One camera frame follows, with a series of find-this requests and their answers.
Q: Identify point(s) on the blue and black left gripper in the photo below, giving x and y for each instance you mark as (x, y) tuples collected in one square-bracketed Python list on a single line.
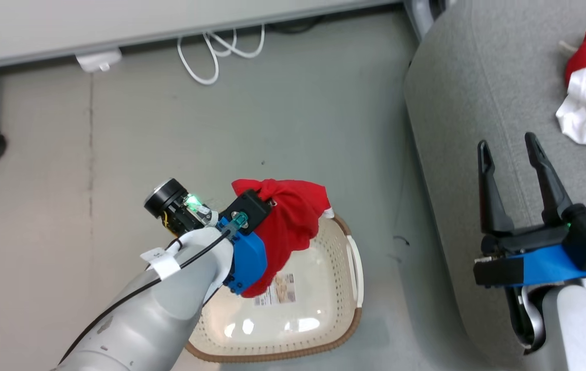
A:
[(246, 257)]

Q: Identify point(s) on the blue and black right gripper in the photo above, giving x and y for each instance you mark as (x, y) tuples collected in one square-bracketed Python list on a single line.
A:
[(535, 263)]

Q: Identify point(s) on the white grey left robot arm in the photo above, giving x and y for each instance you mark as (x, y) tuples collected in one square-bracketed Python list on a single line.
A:
[(159, 314)]

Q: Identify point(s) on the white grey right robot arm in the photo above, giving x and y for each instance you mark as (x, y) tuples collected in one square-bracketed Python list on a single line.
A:
[(581, 330)]

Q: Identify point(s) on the grey fabric sofa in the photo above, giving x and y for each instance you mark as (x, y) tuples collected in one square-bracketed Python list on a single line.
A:
[(478, 103)]

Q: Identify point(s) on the beige plastic laundry basket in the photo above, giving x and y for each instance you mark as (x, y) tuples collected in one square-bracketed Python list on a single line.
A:
[(319, 309)]

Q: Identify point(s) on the grey partition leg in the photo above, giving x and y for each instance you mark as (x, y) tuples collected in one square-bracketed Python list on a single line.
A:
[(421, 15)]

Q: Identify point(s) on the white power adapter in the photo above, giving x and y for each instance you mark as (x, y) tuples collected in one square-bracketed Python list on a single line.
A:
[(98, 60)]

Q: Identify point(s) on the large white partition panel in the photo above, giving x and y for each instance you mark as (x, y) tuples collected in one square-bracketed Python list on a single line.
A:
[(118, 20)]

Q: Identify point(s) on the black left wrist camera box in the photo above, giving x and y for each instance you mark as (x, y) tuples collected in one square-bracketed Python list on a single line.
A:
[(256, 207)]

